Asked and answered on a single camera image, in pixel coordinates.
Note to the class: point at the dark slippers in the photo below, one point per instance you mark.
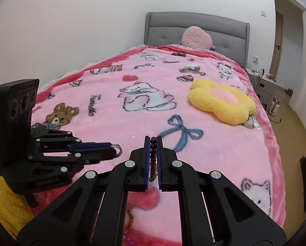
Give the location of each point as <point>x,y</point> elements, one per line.
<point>289,91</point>

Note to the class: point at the grey nightstand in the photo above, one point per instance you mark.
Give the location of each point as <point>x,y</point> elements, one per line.
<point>261,82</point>

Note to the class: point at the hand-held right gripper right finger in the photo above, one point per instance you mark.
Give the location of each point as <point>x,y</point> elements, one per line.
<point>160,166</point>

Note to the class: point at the pink printed blanket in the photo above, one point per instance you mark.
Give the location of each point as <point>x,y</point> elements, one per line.
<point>153,102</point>

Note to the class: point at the pink plush pillow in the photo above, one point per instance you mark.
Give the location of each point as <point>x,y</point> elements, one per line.
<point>196,38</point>

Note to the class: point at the wooden door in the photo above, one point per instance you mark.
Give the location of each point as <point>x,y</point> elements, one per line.
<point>278,46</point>

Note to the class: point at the white floor heater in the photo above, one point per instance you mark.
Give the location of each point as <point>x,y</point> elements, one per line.
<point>274,105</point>

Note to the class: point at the yellow flower cushion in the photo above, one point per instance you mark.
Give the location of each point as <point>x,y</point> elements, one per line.
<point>222,101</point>

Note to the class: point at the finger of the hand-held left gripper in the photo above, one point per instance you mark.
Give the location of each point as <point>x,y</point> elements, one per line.
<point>96,156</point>
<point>91,146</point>

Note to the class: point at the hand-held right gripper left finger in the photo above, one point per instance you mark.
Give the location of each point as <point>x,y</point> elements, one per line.
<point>146,166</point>

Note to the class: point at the person's left forearm yellow sleeve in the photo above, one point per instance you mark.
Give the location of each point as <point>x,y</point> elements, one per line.
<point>6,210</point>

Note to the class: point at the white wall socket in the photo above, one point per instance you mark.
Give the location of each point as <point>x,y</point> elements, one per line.
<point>256,59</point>

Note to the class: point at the white light switch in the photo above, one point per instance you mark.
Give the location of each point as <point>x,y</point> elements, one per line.
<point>263,13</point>

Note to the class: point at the grey upholstered bed headboard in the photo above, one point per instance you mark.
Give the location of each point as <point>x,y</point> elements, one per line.
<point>165,28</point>

